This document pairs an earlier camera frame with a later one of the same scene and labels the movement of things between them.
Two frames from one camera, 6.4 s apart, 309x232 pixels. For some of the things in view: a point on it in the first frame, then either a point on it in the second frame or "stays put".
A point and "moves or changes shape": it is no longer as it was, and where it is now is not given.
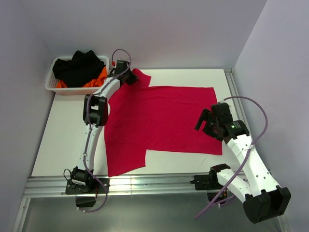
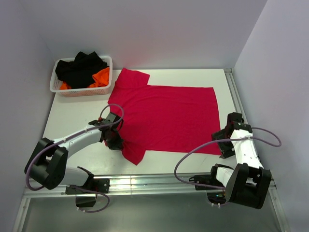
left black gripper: (134, 78) -> (118, 144)
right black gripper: (204, 116) -> (226, 151)
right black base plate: (207, 182) stays put
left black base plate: (98, 187) stays put
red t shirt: (139, 117) moves or changes shape
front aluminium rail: (153, 186) stays put
